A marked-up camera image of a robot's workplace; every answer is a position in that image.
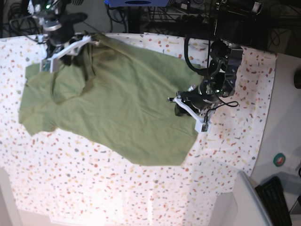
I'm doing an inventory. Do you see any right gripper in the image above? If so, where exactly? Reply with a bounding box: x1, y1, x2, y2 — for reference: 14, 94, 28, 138
43, 21, 75, 66

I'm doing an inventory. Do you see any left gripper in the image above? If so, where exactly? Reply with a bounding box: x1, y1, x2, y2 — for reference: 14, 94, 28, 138
174, 86, 220, 117

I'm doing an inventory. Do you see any green t-shirt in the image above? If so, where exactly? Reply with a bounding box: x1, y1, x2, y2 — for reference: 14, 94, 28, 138
19, 34, 201, 166

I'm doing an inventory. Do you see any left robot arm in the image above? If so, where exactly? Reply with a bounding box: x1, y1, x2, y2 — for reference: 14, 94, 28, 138
177, 0, 262, 118

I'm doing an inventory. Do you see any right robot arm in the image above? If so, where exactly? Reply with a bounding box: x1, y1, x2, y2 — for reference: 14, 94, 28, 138
8, 0, 92, 73

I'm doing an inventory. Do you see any blue box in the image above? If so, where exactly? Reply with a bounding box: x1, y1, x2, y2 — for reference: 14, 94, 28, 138
104, 0, 175, 7

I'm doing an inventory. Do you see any green tape roll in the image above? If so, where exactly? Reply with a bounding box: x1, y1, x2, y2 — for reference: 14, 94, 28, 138
273, 153, 286, 167

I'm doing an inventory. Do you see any grey plastic bin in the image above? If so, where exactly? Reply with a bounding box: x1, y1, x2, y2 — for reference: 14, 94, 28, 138
209, 171, 273, 226

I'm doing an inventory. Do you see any terrazzo patterned tablecloth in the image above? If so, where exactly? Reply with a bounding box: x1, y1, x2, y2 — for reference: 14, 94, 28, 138
0, 37, 277, 226

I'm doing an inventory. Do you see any black keyboard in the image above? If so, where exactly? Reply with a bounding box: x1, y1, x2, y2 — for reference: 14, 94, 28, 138
255, 176, 292, 226

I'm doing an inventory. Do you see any black object at right edge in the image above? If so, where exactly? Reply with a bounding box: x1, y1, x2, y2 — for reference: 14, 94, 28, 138
293, 69, 301, 89

